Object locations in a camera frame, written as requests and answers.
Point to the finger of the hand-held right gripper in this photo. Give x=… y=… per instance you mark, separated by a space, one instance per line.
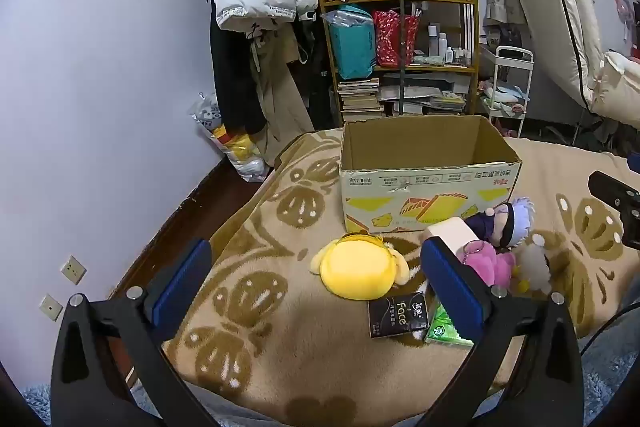
x=617 y=194

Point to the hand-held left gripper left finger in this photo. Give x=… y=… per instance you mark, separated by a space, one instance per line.
x=180 y=277

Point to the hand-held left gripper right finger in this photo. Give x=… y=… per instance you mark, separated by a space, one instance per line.
x=450 y=282

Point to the green tissue pack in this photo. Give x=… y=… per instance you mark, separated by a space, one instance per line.
x=442 y=332

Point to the black tissue pack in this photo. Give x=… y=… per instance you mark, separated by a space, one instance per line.
x=397 y=317

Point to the purple-haired plush doll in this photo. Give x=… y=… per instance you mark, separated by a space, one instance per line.
x=492 y=224

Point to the printed cardboard box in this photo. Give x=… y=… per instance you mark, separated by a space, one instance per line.
x=425 y=202

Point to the yellow plush toy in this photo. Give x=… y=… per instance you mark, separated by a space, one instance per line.
x=357 y=264

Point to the white tissue roll pack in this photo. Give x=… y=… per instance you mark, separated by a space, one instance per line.
x=452 y=229

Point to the cream duvet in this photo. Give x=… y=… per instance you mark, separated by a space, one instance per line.
x=620 y=92

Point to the beige patterned blanket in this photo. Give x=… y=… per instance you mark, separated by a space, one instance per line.
x=280 y=307

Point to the clear plastic bag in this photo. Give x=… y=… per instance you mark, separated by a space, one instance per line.
x=235 y=142

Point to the white trolley cart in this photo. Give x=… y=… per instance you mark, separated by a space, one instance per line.
x=507 y=94

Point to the pile of papers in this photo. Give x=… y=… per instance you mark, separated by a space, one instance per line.
x=430 y=99

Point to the blue-grey fleece cloth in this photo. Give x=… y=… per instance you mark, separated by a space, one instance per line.
x=612 y=382

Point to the cream upright mattress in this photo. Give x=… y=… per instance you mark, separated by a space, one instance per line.
x=545 y=7

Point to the stack of books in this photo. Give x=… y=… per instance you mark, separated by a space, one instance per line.
x=359 y=99

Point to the beige hanging trousers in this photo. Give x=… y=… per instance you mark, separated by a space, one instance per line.
x=280 y=97

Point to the black hanging coat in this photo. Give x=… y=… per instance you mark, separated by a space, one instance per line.
x=232 y=72

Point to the group of toiletry bottles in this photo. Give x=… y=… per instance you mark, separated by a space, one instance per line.
x=445 y=47

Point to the green pole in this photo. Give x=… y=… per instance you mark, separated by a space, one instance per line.
x=401 y=57

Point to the red patterned bag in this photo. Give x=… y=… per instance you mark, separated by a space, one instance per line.
x=392 y=39

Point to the teal bag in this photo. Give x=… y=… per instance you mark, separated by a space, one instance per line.
x=352 y=44

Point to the wall socket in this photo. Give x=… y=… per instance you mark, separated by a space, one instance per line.
x=73 y=270
x=50 y=308

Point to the pink wall hanging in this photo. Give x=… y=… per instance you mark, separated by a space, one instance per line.
x=625 y=14

